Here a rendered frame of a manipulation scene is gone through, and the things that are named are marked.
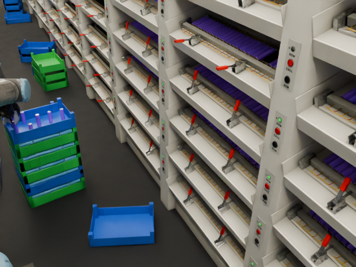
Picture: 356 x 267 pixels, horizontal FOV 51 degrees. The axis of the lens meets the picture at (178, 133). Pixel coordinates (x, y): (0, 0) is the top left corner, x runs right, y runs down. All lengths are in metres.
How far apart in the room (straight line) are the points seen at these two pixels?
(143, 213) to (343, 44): 1.38
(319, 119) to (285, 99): 0.10
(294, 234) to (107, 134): 1.70
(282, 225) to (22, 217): 1.35
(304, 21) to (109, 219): 1.40
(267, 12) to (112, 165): 1.53
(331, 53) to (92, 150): 1.84
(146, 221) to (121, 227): 0.13
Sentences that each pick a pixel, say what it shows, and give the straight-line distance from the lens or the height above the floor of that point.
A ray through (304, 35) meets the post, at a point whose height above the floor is 1.12.
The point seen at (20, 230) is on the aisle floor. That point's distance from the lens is 2.02.
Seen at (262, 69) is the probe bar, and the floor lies 0.97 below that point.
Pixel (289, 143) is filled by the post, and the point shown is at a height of 0.85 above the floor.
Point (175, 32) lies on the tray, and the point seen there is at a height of 0.94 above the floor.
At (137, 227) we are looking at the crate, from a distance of 1.89.
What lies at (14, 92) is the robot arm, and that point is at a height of 0.77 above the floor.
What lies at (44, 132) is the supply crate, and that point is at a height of 0.42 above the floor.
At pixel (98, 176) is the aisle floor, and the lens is 2.22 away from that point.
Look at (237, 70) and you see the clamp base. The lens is 1.14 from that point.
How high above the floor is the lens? 1.38
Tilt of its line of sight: 33 degrees down
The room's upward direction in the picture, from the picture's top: 1 degrees clockwise
